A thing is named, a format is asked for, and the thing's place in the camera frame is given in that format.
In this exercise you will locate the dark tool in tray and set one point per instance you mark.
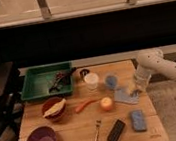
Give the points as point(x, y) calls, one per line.
point(56, 86)

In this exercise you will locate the silver fork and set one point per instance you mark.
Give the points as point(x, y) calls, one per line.
point(98, 125)

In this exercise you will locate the black chair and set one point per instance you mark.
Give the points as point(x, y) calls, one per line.
point(9, 95)

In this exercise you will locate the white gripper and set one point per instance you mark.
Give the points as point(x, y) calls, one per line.
point(141, 82)

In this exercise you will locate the clear plastic cup blue bottom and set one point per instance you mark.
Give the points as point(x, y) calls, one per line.
point(111, 81)

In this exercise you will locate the orange fruit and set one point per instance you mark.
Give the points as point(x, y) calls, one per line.
point(106, 104)

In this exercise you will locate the yellow banana slice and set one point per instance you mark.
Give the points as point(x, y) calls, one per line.
point(55, 108)

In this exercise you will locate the black rectangular block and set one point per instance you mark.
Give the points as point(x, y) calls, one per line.
point(116, 131)

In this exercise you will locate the green plastic tray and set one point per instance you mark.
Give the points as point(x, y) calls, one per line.
point(39, 79)

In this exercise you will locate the small dark round object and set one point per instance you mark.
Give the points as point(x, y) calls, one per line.
point(83, 73)

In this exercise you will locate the blue sponge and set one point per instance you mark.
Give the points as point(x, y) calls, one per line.
point(138, 121)

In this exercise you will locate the light blue towel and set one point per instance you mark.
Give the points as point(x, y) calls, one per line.
point(121, 95)

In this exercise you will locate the white plastic cup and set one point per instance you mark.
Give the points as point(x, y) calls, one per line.
point(91, 80)

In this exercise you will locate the red bowl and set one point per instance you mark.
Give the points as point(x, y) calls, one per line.
point(55, 116)

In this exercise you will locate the orange carrot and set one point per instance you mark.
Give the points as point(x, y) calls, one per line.
point(83, 105)

